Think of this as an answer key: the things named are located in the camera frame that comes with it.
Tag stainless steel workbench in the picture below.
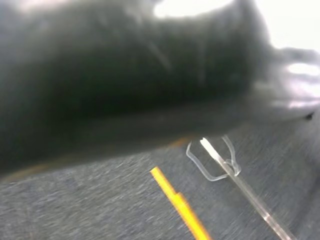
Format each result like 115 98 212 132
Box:
199 137 299 240

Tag looped white cable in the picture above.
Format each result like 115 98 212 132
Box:
186 135 242 183

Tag yellow floor tape marking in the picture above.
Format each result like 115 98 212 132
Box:
149 166 213 240

